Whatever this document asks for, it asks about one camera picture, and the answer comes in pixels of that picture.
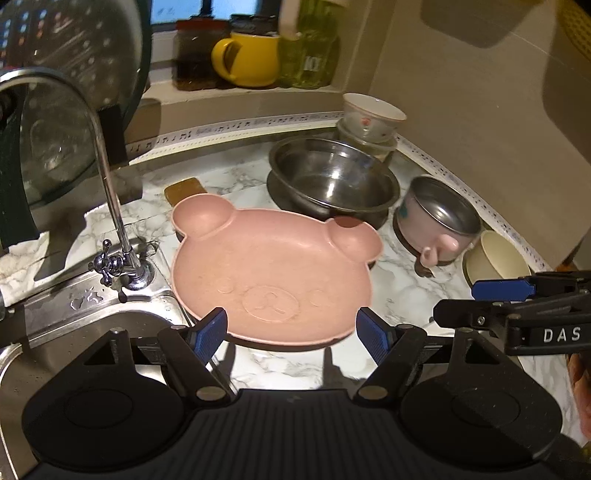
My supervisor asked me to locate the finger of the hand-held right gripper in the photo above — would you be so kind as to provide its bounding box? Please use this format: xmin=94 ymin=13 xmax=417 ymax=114
xmin=433 ymin=298 xmax=514 ymax=331
xmin=472 ymin=271 xmax=591 ymax=302

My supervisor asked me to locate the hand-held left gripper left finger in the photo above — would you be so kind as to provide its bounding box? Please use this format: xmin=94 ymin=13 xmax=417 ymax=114
xmin=83 ymin=307 xmax=238 ymax=402

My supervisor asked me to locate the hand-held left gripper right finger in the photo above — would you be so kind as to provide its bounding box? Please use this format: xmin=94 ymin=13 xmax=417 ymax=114
xmin=355 ymin=307 xmax=502 ymax=402

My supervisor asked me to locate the cream bowl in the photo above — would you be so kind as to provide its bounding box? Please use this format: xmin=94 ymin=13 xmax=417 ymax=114
xmin=463 ymin=230 xmax=532 ymax=289

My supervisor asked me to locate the pink bear-shaped plate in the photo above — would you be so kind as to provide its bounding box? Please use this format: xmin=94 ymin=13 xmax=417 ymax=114
xmin=170 ymin=194 xmax=383 ymax=352

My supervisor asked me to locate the pink steel-lined cup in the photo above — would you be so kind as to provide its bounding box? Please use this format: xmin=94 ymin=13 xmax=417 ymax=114
xmin=398 ymin=175 xmax=483 ymax=269

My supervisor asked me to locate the large stainless steel bowl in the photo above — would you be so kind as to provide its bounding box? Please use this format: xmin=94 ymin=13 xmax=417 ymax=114
xmin=269 ymin=136 xmax=400 ymax=220

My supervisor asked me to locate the brown soap bar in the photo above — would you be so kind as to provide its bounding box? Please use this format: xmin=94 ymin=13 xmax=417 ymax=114
xmin=164 ymin=178 xmax=208 ymax=208

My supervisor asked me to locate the stainless steel sink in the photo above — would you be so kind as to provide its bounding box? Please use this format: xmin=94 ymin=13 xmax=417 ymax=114
xmin=0 ymin=272 xmax=199 ymax=480

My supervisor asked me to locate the chrome faucet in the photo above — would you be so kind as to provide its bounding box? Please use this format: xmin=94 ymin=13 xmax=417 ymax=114
xmin=0 ymin=67 xmax=155 ymax=291

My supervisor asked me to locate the clear plastic container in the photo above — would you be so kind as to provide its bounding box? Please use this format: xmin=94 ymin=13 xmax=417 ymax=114
xmin=336 ymin=117 xmax=399 ymax=162

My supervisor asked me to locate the white floral cup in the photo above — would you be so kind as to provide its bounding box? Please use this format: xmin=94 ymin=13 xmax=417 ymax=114
xmin=342 ymin=92 xmax=407 ymax=143

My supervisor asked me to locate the yellow plastic basket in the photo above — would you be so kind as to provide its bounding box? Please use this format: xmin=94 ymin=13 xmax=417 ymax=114
xmin=551 ymin=0 xmax=591 ymax=63

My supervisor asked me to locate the dark glass jar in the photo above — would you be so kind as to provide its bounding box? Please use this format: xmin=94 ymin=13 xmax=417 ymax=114
xmin=173 ymin=19 xmax=232 ymax=92

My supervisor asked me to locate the yellow mug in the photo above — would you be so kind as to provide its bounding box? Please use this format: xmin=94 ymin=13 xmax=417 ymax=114
xmin=211 ymin=31 xmax=281 ymax=88

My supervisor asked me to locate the green liquid bottle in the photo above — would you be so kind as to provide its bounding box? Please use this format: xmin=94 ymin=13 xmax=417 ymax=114
xmin=278 ymin=0 xmax=342 ymax=89

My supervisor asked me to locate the glass pot lid black handle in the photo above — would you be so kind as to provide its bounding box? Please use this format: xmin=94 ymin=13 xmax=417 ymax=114
xmin=0 ymin=0 xmax=154 ymax=167

